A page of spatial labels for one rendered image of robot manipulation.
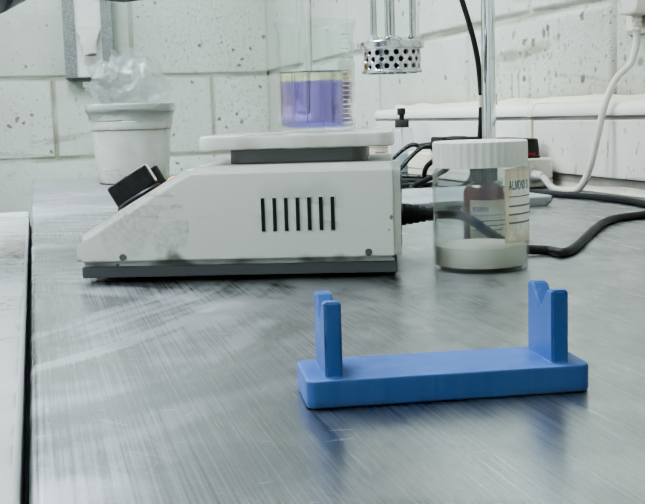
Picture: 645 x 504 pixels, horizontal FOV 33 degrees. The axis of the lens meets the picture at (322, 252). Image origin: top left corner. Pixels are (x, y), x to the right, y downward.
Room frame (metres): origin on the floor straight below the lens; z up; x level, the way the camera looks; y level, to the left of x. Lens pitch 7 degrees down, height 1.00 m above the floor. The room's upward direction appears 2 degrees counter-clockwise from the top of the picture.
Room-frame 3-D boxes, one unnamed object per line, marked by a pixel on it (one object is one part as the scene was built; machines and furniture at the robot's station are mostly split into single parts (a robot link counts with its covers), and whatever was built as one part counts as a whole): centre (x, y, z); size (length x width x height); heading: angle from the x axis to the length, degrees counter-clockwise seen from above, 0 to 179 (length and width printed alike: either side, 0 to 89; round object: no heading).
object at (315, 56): (0.70, 0.00, 1.02); 0.06 x 0.05 x 0.08; 153
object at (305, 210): (0.71, 0.04, 0.94); 0.22 x 0.13 x 0.08; 86
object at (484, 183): (0.67, -0.10, 0.94); 0.06 x 0.06 x 0.08
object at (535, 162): (1.52, -0.22, 0.92); 0.40 x 0.06 x 0.04; 15
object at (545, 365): (0.38, -0.04, 0.92); 0.10 x 0.03 x 0.04; 98
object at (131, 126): (1.73, 0.30, 1.01); 0.14 x 0.14 x 0.21
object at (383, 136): (0.71, 0.01, 0.98); 0.12 x 0.12 x 0.01; 86
